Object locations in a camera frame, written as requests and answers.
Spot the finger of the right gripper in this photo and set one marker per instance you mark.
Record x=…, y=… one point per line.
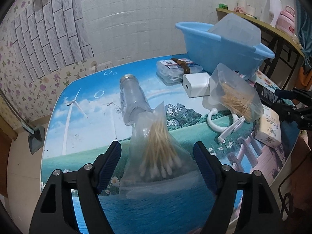
x=286, y=93
x=292, y=113

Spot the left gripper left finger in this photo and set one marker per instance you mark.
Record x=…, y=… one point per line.
x=54, y=212

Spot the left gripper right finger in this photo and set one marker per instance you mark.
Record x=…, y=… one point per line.
x=259, y=211

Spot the face tissue pack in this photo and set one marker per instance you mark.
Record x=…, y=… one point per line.
x=267, y=128

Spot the clear toothpick box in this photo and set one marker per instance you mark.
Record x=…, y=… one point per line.
x=227, y=90

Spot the translucent plastic container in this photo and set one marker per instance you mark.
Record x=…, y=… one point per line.
x=236, y=28

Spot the bag of cotton swabs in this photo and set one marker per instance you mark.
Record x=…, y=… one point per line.
x=157, y=163

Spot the clear glass bottle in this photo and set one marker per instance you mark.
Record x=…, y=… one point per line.
x=132, y=98

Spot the side table with black legs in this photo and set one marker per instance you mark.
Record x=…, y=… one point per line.
x=284, y=68

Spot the pink thermos jug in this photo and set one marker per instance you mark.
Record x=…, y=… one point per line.
x=286, y=21

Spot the white kettle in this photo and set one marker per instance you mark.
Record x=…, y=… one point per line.
x=270, y=11

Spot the white charger adapter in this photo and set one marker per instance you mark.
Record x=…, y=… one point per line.
x=196, y=85

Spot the blue plastic basin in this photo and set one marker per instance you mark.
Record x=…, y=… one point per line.
x=208, y=50

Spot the green small box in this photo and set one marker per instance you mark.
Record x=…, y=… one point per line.
x=223, y=6

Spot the dustpan with handle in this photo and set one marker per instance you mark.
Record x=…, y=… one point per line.
x=36, y=135

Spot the clear box with brown strap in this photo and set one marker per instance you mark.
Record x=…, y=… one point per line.
x=171, y=71

